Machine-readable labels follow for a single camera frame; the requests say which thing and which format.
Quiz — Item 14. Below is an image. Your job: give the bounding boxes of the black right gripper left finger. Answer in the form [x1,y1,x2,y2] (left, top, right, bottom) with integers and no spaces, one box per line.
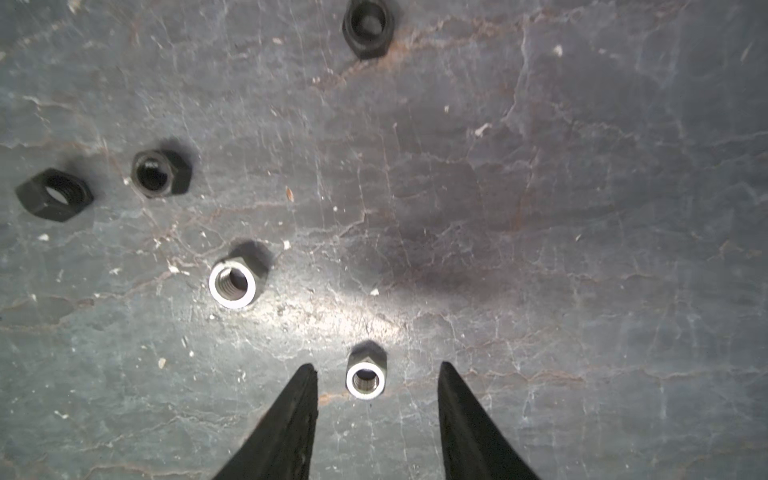
[215,363,318,479]

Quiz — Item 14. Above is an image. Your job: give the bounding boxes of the black hex nut front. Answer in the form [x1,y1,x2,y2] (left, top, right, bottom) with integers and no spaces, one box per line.
[342,0,395,61]

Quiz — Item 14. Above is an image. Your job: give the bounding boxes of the small silver hex nut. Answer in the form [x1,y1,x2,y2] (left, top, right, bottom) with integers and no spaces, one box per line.
[208,256,265,310]

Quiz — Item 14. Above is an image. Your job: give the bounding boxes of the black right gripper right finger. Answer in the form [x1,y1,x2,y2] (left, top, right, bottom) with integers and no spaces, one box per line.
[437,361,538,479]

